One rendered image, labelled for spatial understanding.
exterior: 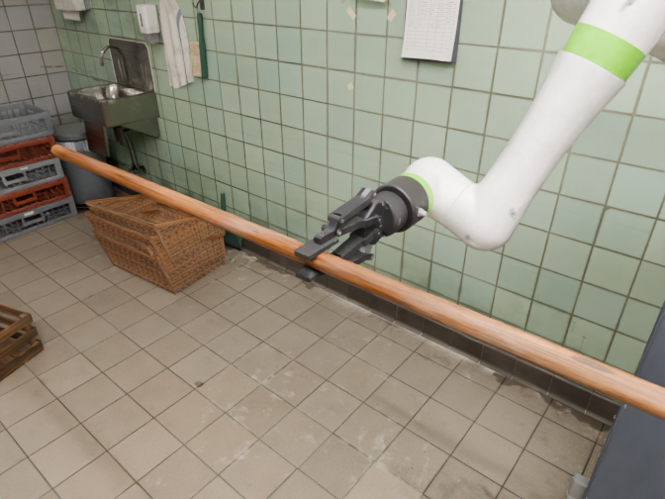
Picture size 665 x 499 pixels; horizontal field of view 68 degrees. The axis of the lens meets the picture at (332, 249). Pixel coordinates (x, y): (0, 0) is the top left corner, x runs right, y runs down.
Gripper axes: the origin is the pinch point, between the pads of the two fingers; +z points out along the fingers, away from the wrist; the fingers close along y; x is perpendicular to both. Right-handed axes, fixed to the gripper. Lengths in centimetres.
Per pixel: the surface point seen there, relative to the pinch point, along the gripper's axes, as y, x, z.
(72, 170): 90, 312, -95
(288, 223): 89, 132, -129
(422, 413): 120, 17, -82
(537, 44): -14, 13, -128
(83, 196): 110, 310, -97
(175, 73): 18, 219, -130
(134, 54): 12, 262, -131
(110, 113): 39, 246, -99
